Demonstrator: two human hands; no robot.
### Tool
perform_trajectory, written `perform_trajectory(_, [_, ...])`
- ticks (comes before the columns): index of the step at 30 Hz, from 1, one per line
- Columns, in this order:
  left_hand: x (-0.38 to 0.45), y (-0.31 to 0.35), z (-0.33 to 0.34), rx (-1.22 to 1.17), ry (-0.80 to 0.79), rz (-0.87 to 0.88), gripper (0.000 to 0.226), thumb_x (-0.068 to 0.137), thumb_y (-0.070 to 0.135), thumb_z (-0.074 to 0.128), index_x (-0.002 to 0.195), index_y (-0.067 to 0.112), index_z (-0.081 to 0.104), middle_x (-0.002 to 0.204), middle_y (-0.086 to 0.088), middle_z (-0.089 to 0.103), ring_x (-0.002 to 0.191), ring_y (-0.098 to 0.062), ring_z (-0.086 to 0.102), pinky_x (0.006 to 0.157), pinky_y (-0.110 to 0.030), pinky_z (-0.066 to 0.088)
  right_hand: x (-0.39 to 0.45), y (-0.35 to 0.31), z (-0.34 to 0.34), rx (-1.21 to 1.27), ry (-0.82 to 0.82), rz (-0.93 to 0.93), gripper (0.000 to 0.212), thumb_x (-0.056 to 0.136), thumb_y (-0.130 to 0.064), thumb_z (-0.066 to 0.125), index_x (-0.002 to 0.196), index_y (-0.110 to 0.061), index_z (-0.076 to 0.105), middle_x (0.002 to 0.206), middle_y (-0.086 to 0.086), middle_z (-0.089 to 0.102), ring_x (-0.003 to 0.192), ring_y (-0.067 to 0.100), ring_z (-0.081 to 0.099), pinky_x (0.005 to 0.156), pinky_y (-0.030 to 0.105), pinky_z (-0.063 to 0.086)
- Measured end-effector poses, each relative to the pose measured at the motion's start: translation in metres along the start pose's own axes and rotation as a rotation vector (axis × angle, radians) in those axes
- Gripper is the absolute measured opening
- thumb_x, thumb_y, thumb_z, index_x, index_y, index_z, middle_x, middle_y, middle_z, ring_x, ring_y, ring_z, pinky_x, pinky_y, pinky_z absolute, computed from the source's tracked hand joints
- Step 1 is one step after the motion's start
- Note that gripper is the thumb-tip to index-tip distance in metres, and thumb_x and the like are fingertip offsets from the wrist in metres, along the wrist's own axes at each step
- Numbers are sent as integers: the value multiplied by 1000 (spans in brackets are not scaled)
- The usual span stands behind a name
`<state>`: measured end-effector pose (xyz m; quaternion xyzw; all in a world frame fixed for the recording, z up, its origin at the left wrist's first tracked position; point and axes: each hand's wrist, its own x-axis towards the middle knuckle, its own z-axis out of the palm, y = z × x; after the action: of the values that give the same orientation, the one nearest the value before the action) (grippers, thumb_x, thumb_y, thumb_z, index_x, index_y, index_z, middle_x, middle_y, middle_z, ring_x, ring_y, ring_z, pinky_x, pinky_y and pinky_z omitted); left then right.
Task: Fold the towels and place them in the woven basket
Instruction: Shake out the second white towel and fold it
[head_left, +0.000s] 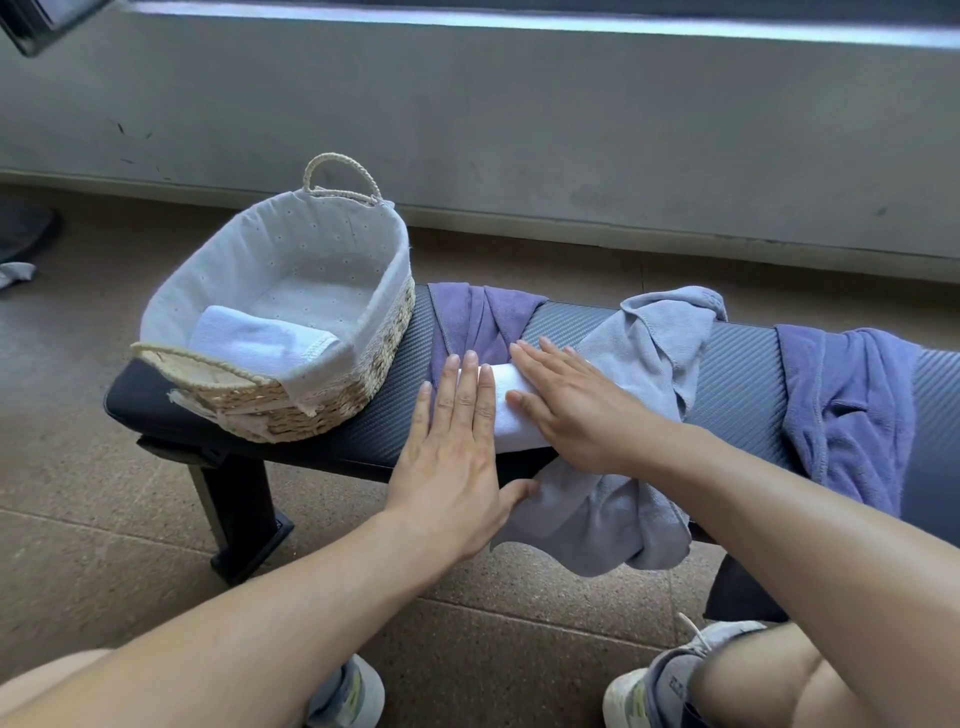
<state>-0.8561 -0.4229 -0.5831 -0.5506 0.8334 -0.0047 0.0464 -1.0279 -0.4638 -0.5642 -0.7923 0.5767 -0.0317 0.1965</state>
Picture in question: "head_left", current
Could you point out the dark round floor object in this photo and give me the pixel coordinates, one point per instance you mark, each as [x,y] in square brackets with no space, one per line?
[22,229]

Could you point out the person's left hand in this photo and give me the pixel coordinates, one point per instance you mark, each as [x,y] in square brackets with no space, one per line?
[450,480]

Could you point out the white folded towel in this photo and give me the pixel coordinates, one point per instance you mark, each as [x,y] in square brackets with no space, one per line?
[255,337]

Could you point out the person's left forearm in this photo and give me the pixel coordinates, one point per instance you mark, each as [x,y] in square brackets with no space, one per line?
[225,637]

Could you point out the grey window sill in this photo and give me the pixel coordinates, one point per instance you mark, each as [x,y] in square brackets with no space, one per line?
[525,16]

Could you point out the person's right forearm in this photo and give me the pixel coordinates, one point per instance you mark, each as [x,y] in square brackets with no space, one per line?
[787,540]

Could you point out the black device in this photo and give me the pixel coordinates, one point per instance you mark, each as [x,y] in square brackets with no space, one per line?
[45,19]

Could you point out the person's leg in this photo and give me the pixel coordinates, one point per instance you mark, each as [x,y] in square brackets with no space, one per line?
[45,675]
[757,682]

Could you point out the person's right thumb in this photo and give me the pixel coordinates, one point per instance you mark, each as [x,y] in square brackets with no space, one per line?
[529,412]

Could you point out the person's right hand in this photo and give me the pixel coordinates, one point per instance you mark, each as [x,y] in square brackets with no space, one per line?
[592,420]

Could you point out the blue-purple towel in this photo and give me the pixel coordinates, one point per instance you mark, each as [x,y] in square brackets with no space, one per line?
[847,405]

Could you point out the person's right middle finger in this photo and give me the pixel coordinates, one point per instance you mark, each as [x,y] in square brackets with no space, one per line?
[566,358]

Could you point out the person's left thumb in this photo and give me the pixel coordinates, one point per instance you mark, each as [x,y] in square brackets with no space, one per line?
[520,496]

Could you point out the person's left little finger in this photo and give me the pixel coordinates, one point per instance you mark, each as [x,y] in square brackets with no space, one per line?
[422,416]

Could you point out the person's right leg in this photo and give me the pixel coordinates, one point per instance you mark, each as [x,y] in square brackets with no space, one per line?
[757,682]

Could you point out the person's right shoe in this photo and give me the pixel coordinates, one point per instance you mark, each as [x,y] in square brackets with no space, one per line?
[652,690]

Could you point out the small grey cloth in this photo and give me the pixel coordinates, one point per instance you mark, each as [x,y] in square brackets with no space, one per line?
[13,274]

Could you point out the person's left middle finger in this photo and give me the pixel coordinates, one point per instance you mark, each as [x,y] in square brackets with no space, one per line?
[468,394]

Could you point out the dark purple towel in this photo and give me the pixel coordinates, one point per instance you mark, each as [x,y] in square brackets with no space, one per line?
[480,315]

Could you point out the person's left shoe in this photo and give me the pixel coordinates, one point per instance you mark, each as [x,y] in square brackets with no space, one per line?
[352,694]

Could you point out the person's shoe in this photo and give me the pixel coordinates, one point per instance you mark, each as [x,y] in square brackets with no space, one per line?
[652,690]
[352,694]

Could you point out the light grey towel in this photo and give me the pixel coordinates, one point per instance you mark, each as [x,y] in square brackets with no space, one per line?
[645,352]

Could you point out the white towel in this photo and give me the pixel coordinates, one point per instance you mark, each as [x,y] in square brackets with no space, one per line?
[255,337]
[504,379]

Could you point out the woven basket with white lining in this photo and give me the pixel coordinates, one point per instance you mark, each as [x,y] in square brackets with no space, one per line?
[352,247]

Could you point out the person's left leg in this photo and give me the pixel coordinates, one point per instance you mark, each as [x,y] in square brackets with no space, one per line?
[45,675]

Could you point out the black padded bench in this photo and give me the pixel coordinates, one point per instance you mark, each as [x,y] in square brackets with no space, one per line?
[742,390]

